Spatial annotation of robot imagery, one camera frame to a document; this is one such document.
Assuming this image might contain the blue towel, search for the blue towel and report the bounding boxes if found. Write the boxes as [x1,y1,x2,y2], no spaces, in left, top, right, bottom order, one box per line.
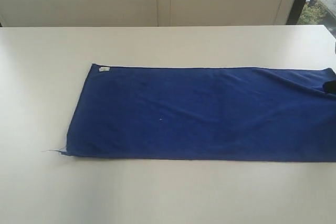
[60,64,335,162]

